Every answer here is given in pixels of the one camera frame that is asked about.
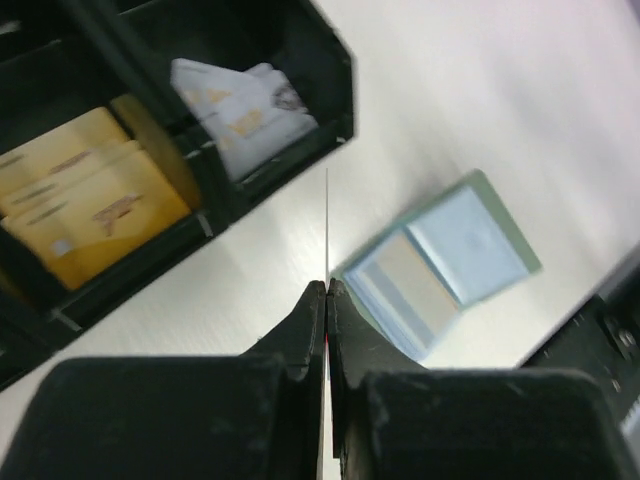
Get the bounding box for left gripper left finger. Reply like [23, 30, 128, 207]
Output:
[7, 281, 326, 479]

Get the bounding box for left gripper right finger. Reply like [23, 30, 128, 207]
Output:
[325, 279, 639, 479]

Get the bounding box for green card holder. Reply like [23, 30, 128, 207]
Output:
[332, 170, 542, 362]

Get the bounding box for gold striped credit card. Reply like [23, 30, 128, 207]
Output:
[322, 168, 334, 479]

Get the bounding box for black three-compartment tray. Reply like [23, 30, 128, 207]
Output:
[1, 1, 355, 386]

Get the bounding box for gold credit cards stack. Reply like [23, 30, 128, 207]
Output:
[1, 107, 191, 289]

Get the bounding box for white credit cards stack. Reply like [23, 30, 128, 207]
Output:
[170, 58, 318, 181]

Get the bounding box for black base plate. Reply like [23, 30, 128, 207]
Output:
[524, 294, 639, 436]

